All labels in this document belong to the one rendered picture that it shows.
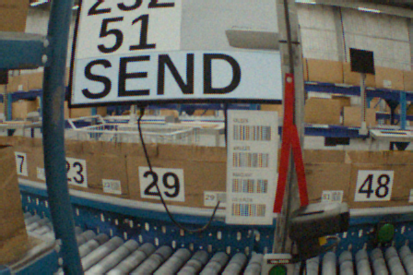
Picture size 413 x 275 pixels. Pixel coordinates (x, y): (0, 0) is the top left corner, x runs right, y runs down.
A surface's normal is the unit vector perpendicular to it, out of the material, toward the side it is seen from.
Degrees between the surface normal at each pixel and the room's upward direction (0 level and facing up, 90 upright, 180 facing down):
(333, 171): 90
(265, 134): 90
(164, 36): 86
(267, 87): 86
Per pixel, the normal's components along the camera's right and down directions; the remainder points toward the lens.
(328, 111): -0.32, 0.11
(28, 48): 0.96, 0.04
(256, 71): 0.08, 0.05
